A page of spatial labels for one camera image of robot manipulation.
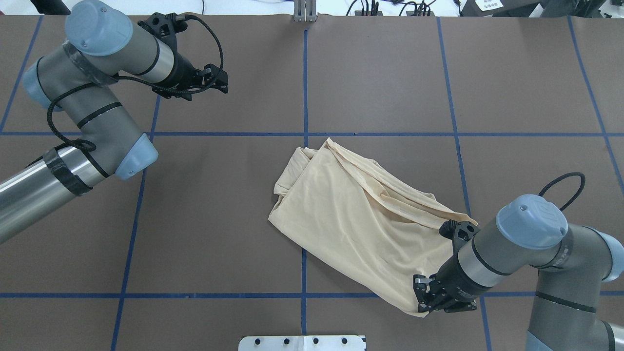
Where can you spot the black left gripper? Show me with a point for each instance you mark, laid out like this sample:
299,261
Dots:
184,71

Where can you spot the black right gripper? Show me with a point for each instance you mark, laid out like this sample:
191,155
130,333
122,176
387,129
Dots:
457,279

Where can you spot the beige long-sleeve printed shirt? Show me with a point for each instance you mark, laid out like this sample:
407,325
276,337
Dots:
359,219

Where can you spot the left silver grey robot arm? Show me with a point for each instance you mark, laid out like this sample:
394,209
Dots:
98,136

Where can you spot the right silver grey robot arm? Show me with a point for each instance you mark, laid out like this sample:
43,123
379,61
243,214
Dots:
573,261

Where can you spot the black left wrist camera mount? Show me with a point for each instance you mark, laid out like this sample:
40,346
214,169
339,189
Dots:
165,27

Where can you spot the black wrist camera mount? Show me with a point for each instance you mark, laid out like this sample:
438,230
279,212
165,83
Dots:
165,27
458,232

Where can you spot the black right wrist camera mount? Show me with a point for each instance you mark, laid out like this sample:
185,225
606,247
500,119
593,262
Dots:
458,232

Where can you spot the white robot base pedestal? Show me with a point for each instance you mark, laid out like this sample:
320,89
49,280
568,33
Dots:
303,343

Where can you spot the grey aluminium camera post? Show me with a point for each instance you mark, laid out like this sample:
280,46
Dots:
305,11

